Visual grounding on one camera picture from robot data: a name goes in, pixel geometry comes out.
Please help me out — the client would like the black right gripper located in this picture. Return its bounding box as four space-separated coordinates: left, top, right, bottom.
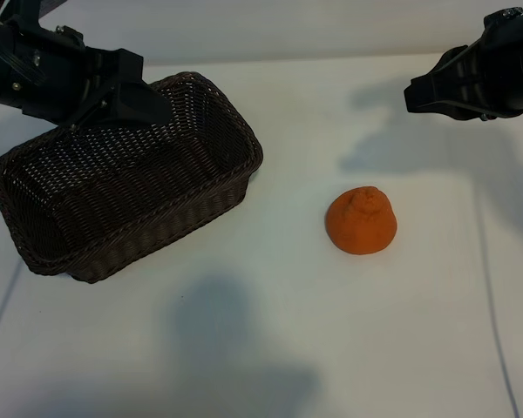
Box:
403 6 523 123

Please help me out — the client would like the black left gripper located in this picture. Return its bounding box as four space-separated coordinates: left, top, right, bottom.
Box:
2 17 170 131

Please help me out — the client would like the orange fruit with knobby top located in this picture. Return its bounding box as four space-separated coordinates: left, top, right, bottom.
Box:
325 185 398 257

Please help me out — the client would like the dark brown wicker basket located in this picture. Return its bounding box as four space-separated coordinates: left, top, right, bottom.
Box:
0 71 265 285

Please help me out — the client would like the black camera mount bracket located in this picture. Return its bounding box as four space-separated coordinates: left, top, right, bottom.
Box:
2 0 86 34

